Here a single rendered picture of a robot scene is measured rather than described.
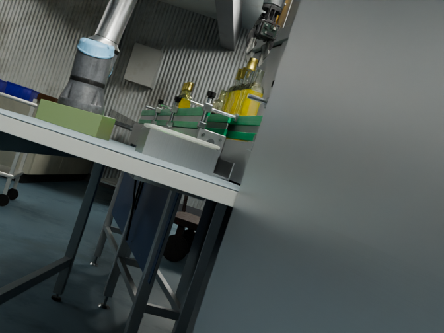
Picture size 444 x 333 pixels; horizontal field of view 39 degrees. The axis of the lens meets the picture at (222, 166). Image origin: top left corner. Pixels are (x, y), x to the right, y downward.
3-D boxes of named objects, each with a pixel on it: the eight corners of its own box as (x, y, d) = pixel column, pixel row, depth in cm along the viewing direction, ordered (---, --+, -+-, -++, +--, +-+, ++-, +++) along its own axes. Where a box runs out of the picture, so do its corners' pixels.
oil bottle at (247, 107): (246, 145, 211) (266, 86, 211) (231, 141, 209) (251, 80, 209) (242, 145, 216) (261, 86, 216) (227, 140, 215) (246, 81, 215)
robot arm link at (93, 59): (67, 73, 195) (78, 31, 194) (71, 76, 208) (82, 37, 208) (105, 84, 197) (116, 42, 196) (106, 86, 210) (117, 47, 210)
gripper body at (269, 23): (256, 34, 216) (267, 1, 216) (249, 37, 225) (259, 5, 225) (275, 41, 218) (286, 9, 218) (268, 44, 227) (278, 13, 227)
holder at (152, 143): (228, 181, 186) (236, 156, 186) (141, 153, 179) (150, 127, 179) (215, 176, 202) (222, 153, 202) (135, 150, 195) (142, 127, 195)
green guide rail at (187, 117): (205, 129, 206) (212, 107, 206) (202, 129, 206) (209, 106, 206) (139, 123, 375) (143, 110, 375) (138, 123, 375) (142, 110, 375)
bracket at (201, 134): (220, 156, 204) (226, 137, 204) (193, 148, 201) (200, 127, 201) (217, 156, 207) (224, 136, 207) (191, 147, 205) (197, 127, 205)
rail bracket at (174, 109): (172, 128, 259) (182, 98, 259) (156, 122, 257) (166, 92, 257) (170, 128, 263) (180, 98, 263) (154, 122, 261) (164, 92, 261)
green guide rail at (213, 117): (225, 137, 208) (232, 114, 208) (222, 136, 208) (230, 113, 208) (150, 127, 377) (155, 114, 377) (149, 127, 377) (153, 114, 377)
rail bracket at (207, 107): (232, 138, 204) (244, 102, 204) (184, 122, 200) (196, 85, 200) (229, 138, 207) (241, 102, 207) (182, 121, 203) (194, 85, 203)
